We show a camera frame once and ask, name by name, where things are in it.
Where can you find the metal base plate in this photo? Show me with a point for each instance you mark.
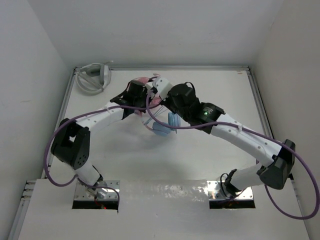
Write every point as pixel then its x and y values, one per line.
pixel 216 194
pixel 84 194

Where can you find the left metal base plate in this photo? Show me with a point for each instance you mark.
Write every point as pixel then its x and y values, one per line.
pixel 84 194

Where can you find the aluminium table frame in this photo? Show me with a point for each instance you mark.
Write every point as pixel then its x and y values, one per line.
pixel 161 178

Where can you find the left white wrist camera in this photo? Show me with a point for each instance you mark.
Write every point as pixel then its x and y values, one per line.
pixel 150 87

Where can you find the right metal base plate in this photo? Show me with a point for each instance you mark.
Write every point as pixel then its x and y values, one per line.
pixel 216 194

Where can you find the blue pink cat-ear headphones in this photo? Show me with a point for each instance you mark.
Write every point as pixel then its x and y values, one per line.
pixel 158 129

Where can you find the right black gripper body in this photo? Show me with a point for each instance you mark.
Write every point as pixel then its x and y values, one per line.
pixel 169 102

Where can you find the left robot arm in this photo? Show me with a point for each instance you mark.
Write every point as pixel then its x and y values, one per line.
pixel 71 144

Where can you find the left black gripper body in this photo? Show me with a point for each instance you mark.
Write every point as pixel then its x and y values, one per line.
pixel 142 99

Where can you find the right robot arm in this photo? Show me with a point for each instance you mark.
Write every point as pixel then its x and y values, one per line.
pixel 275 162

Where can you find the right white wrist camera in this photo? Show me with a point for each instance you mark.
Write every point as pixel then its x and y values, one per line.
pixel 163 86

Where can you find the white grey headphones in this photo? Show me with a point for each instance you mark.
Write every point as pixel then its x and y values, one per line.
pixel 94 78

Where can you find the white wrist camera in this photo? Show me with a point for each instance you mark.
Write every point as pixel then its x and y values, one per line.
pixel 163 86
pixel 150 87

